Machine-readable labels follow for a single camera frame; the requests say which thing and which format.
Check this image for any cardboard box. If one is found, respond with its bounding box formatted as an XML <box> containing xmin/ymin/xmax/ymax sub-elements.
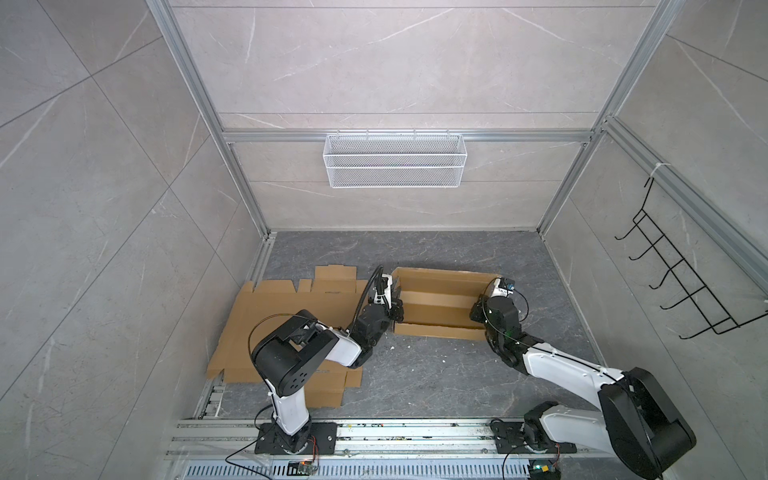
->
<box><xmin>392</xmin><ymin>267</ymin><xmax>498</xmax><ymax>341</ymax></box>
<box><xmin>207</xmin><ymin>265</ymin><xmax>366</xmax><ymax>418</ymax></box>

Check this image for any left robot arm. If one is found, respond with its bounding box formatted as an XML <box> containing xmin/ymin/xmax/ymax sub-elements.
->
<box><xmin>250</xmin><ymin>294</ymin><xmax>404</xmax><ymax>439</ymax></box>

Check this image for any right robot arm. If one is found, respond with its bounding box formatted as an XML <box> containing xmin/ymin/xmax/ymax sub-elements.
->
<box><xmin>470</xmin><ymin>296</ymin><xmax>697</xmax><ymax>479</ymax></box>

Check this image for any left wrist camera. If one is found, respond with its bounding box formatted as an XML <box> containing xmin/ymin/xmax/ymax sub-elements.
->
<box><xmin>374</xmin><ymin>274</ymin><xmax>393</xmax><ymax>306</ymax></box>

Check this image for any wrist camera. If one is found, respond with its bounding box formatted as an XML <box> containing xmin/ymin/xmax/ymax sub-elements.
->
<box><xmin>374</xmin><ymin>274</ymin><xmax>393</xmax><ymax>306</ymax></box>
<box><xmin>486</xmin><ymin>277</ymin><xmax>515</xmax><ymax>298</ymax></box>

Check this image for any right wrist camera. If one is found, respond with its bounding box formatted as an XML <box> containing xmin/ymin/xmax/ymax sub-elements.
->
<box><xmin>486</xmin><ymin>277</ymin><xmax>515</xmax><ymax>298</ymax></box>

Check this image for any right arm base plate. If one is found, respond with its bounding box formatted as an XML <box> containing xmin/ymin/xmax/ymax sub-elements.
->
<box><xmin>488</xmin><ymin>418</ymin><xmax>577</xmax><ymax>455</ymax></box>

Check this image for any aluminium frame profile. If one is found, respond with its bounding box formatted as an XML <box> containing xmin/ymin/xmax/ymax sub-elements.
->
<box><xmin>148</xmin><ymin>1</ymin><xmax>767</xmax><ymax>290</ymax></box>

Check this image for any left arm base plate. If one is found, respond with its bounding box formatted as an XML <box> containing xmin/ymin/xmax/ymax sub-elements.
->
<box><xmin>254</xmin><ymin>421</ymin><xmax>338</xmax><ymax>455</ymax></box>

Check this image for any white wire mesh basket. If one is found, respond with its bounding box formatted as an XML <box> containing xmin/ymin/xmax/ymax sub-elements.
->
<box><xmin>323</xmin><ymin>133</ymin><xmax>468</xmax><ymax>189</ymax></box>

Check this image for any aluminium mounting rail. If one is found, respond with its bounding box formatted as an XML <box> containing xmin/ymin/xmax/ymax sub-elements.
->
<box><xmin>163</xmin><ymin>418</ymin><xmax>614</xmax><ymax>460</ymax></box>

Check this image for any black wire hook rack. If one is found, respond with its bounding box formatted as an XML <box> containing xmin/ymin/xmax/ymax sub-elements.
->
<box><xmin>614</xmin><ymin>178</ymin><xmax>767</xmax><ymax>340</ymax></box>

